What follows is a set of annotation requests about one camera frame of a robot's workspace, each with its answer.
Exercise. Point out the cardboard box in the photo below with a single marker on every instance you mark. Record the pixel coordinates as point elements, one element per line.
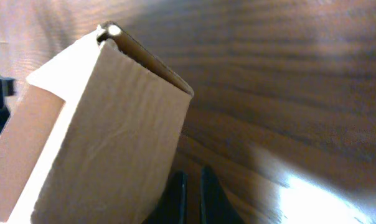
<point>94,135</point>

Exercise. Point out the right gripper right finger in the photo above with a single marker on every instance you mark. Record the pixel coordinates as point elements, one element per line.
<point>215,207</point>

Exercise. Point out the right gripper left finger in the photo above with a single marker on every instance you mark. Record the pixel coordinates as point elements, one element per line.
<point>172,206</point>

